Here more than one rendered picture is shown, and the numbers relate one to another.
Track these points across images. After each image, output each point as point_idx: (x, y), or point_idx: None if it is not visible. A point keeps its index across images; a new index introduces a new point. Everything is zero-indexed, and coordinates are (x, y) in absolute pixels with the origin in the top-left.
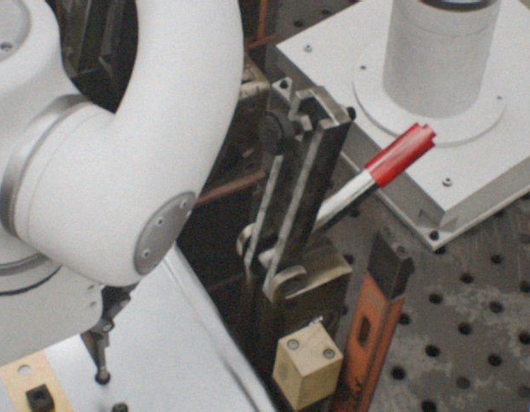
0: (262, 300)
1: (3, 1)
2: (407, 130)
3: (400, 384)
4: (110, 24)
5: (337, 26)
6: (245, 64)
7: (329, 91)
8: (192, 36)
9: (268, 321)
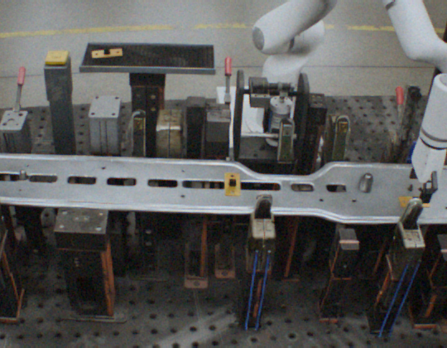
0: (403, 151)
1: (445, 76)
2: (397, 90)
3: None
4: (260, 151)
5: (230, 129)
6: (336, 115)
7: None
8: None
9: (406, 155)
